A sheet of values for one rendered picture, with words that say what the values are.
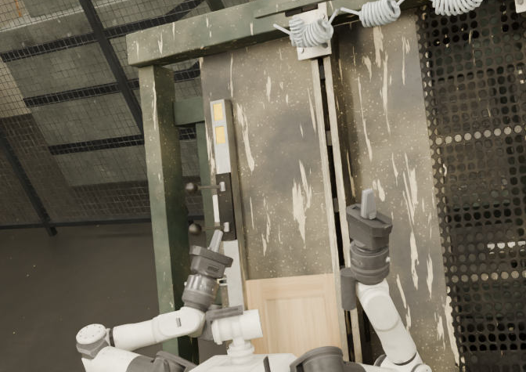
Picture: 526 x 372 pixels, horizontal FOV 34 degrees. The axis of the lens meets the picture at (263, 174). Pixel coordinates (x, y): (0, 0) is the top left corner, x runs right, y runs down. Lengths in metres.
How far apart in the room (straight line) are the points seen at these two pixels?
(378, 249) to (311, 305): 0.59
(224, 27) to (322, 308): 0.85
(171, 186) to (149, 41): 0.45
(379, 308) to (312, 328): 0.54
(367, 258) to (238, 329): 0.35
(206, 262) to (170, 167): 0.48
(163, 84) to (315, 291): 0.83
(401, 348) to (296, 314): 0.50
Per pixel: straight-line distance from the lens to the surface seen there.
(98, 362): 2.29
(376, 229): 1.87
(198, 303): 2.33
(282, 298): 2.52
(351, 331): 2.41
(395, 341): 2.08
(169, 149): 2.74
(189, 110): 2.75
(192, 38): 2.62
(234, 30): 2.54
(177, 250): 2.72
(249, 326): 2.02
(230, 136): 2.60
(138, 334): 2.36
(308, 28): 2.30
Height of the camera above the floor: 2.49
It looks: 23 degrees down
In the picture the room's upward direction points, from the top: 22 degrees counter-clockwise
